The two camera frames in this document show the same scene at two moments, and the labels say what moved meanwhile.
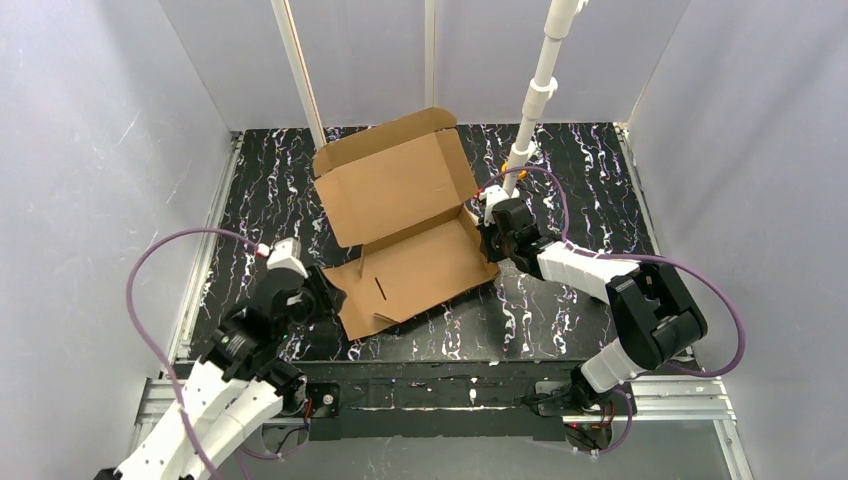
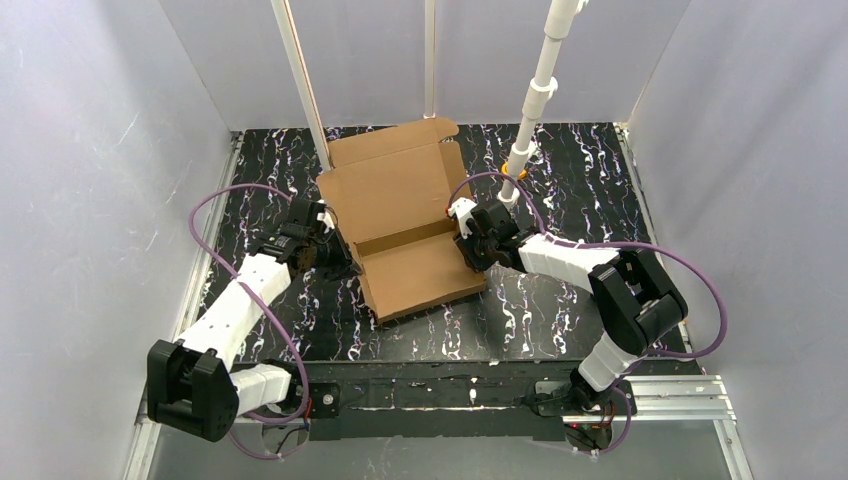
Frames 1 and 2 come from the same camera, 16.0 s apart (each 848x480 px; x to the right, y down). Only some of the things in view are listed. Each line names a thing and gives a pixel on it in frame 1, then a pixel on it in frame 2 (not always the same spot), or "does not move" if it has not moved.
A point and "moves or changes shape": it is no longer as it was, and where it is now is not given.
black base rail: [346, 400] does not move
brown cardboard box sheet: [398, 194] moves or changes shape
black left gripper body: [325, 292] -> [333, 249]
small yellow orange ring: [521, 175] does not move
